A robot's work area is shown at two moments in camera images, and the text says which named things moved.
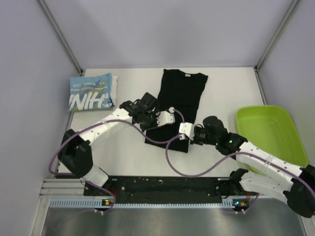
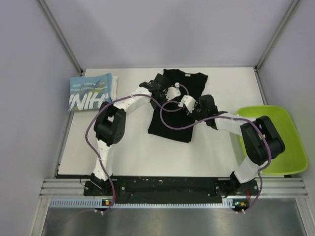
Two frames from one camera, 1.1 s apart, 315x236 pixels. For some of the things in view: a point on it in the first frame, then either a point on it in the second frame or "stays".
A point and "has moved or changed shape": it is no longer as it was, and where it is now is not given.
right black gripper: (197, 129) → (197, 105)
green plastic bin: (269, 127) stays
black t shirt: (181, 94) has moved or changed shape
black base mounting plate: (169, 188) stays
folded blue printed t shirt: (90, 92) stays
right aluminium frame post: (279, 30) stays
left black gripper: (154, 125) → (163, 91)
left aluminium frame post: (61, 37) stays
